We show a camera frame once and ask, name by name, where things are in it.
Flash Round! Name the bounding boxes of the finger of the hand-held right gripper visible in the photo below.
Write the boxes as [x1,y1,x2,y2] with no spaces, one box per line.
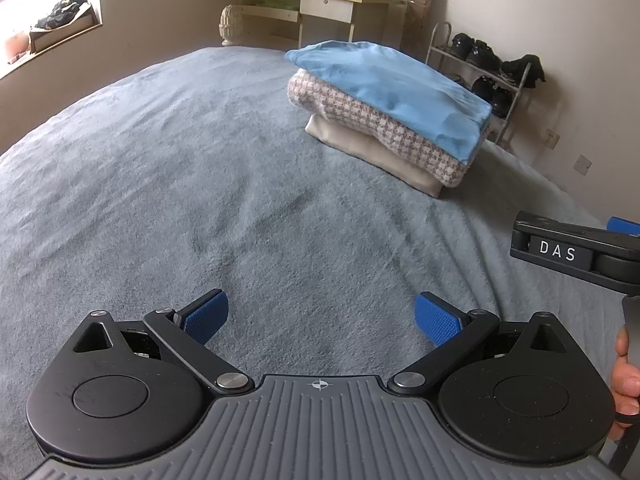
[606,216,640,237]

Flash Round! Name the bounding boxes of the beige folded garment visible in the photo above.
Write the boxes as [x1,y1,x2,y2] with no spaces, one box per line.
[305,112,446,198]

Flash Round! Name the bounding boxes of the pink flower pot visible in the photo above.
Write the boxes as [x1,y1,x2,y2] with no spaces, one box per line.
[2,32,28,63]

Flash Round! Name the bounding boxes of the black shoe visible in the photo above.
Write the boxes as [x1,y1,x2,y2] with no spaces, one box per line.
[467,39,502,74]
[500,54,546,87]
[490,87,514,119]
[471,76,496,104]
[450,32,477,59]

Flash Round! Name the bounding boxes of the white carved bedpost finial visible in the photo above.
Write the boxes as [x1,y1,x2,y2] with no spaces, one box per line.
[219,4,248,47]

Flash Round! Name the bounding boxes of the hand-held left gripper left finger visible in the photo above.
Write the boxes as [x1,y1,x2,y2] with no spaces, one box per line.
[72,288,252,397]

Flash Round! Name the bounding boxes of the person's right hand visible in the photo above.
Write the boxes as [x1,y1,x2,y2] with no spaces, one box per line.
[611,327,640,416]

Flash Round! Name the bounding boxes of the metal shoe rack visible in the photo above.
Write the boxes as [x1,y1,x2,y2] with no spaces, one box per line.
[425,21,533,148]

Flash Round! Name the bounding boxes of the light blue shirt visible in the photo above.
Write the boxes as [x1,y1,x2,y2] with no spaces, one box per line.
[284,40,493,166]

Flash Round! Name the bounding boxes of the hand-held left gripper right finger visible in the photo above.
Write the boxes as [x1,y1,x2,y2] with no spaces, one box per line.
[387,291,571,397]

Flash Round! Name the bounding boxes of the cream wooden desk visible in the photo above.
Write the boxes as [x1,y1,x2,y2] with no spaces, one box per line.
[231,0,408,56]

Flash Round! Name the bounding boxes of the cardboard box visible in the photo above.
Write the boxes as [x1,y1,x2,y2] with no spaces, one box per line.
[27,2,98,53]

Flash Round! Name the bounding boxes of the dark clothes on windowsill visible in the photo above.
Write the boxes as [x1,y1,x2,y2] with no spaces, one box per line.
[32,0,91,31]

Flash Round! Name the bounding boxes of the white desk drawer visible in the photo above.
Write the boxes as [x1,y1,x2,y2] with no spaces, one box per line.
[300,0,357,24]

